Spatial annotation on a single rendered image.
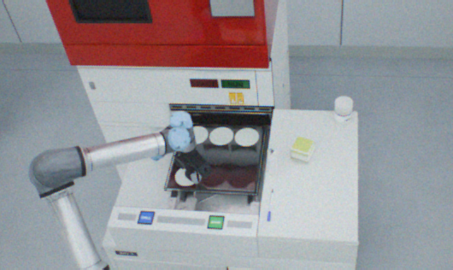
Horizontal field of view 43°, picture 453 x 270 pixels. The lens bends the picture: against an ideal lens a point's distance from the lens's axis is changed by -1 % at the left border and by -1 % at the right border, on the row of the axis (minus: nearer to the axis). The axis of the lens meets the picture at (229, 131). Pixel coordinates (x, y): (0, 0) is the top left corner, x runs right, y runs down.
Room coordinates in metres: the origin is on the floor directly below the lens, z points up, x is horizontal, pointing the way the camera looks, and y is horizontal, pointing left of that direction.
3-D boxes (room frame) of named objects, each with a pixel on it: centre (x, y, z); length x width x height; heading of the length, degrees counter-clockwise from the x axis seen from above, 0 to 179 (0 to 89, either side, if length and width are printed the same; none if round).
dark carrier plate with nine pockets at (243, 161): (1.55, 0.06, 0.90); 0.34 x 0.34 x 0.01; 75
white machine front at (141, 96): (1.82, 0.19, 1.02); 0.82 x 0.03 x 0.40; 75
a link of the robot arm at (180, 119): (1.43, 0.17, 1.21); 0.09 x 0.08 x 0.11; 130
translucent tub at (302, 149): (1.43, -0.27, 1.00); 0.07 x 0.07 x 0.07; 56
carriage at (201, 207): (1.29, 0.11, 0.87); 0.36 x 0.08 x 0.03; 75
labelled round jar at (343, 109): (1.59, -0.46, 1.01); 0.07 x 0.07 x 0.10
